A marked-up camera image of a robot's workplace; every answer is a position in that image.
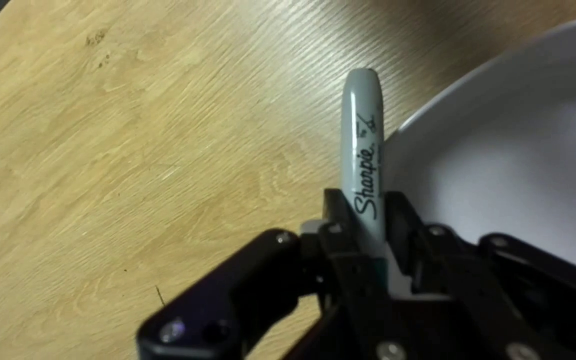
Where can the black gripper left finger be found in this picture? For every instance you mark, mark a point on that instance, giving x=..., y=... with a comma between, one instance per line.
x=260, y=286

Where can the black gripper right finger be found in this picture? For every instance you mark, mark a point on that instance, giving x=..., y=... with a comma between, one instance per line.
x=489, y=292

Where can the white bowl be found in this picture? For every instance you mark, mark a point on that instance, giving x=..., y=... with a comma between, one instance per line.
x=521, y=152

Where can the green Sharpie marker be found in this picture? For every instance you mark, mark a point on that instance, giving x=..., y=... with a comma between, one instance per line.
x=362, y=147

